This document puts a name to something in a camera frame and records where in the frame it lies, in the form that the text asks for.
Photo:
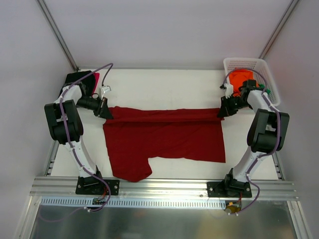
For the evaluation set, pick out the aluminium corner post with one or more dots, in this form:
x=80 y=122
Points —
x=57 y=33
x=279 y=27

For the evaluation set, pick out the white plastic basket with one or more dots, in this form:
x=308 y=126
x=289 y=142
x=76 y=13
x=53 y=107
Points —
x=258 y=69

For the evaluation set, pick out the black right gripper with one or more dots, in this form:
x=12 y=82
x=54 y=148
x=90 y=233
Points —
x=226 y=105

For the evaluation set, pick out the aluminium left table rail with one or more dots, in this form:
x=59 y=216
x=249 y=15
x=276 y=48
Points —
x=51 y=158

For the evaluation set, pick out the aluminium table rail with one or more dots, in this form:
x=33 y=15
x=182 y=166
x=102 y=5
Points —
x=278 y=167
x=51 y=158

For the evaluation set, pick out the aluminium right table rail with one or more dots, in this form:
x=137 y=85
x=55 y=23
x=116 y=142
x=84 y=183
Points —
x=278 y=167

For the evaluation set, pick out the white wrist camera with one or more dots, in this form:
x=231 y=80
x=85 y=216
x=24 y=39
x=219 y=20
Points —
x=103 y=90
x=228 y=88

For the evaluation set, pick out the dark red t shirt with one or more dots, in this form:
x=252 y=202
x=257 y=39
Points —
x=134 y=136

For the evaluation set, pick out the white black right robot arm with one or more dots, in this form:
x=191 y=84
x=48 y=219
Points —
x=266 y=135

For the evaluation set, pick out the aluminium left corner post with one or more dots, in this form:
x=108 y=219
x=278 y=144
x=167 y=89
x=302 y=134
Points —
x=57 y=33

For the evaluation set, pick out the green t shirt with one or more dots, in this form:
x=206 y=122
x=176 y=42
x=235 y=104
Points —
x=262 y=87

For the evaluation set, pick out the orange t shirt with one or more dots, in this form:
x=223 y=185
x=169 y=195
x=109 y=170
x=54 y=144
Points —
x=237 y=78

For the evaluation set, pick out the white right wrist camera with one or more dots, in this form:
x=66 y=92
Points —
x=228 y=88

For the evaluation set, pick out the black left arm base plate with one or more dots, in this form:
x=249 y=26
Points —
x=92 y=186

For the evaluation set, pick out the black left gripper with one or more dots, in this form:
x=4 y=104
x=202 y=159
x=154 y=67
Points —
x=102 y=107

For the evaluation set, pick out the aluminium front mounting rail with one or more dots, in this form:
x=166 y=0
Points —
x=273 y=190

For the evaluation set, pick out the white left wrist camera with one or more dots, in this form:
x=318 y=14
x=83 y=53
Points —
x=103 y=90

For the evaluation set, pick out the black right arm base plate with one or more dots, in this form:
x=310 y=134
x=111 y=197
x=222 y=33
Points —
x=224 y=190

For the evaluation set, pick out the folded pink t shirt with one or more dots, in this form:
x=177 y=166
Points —
x=97 y=77

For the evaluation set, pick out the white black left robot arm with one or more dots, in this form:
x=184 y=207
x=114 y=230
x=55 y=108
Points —
x=65 y=126

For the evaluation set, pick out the folded black t shirt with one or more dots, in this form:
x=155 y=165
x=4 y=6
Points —
x=86 y=84

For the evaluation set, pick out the aluminium right corner post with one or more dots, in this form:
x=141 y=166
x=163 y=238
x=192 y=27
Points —
x=279 y=27

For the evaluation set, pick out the white slotted cable duct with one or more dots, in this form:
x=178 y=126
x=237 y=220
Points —
x=134 y=203

